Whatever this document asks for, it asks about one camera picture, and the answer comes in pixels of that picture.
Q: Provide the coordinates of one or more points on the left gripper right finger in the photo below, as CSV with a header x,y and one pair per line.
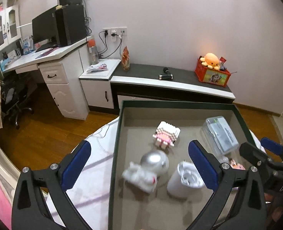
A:
x,y
238,200

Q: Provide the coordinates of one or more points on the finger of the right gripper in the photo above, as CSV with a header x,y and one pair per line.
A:
x,y
258,159
272,146

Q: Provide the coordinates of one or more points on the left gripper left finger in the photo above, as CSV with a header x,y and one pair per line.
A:
x,y
29,209

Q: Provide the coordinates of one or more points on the pink donut block model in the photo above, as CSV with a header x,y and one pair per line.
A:
x,y
236,165

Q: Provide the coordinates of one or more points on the clear plastic container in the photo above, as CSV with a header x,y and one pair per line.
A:
x,y
220,136

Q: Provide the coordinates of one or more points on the white cup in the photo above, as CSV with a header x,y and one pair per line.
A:
x,y
184,181

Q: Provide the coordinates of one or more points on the pink white block figure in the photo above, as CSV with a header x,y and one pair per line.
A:
x,y
165,135

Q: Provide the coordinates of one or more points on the person's right hand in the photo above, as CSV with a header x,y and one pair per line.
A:
x,y
274,211

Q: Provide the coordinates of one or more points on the white striped quilt cover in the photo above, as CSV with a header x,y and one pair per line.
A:
x,y
91,192

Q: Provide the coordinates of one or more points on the orange storage crate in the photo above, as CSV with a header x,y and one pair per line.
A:
x,y
211,76

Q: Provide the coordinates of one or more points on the orange octopus plush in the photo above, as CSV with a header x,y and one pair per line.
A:
x,y
210,61

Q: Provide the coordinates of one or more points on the black microphone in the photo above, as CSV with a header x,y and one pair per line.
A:
x,y
167,75

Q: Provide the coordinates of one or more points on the low black white tv stand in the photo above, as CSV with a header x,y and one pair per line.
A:
x,y
142,82

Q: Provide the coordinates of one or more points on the black office chair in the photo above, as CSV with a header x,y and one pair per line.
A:
x,y
14,92

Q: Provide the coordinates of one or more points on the white bedside cabinet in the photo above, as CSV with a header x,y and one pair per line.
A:
x,y
97,87

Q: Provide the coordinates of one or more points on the white desk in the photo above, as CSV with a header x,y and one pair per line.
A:
x,y
60,68

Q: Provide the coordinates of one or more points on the orange figurine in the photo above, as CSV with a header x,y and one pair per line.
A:
x,y
125,59

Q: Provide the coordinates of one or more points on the orange cap water bottle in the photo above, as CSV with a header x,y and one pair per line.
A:
x,y
93,52

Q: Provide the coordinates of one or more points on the black computer monitor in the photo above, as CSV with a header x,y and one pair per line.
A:
x,y
43,29

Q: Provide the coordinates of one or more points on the white glass door cabinet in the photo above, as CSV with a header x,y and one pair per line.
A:
x,y
9,26

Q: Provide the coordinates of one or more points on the black computer tower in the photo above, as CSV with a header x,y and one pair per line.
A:
x,y
69,22

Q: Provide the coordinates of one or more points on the wall power socket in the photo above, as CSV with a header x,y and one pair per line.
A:
x,y
121,31

